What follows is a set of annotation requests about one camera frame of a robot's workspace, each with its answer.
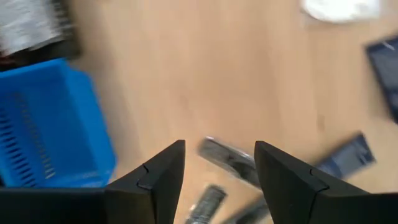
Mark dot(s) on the black plastic basket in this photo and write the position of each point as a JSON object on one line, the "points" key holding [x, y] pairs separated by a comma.
{"points": [[37, 55]]}

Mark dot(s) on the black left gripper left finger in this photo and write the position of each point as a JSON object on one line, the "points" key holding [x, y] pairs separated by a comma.
{"points": [[124, 205]]}

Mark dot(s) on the grey metal bar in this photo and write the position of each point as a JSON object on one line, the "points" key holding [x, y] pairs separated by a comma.
{"points": [[227, 157], [206, 203]]}

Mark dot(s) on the dark blue razor packet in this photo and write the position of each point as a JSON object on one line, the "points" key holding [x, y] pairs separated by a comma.
{"points": [[348, 155], [387, 74]]}

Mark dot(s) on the clear bag of cotton swabs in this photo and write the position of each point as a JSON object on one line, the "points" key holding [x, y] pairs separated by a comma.
{"points": [[339, 9]]}

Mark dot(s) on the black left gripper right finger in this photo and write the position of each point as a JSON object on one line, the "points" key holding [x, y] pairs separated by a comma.
{"points": [[311, 202]]}

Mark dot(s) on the white printed bandage wrapper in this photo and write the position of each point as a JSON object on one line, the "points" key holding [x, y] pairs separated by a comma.
{"points": [[28, 25]]}

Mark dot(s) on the blue plastic basket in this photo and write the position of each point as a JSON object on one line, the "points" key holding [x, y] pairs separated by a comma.
{"points": [[56, 124]]}

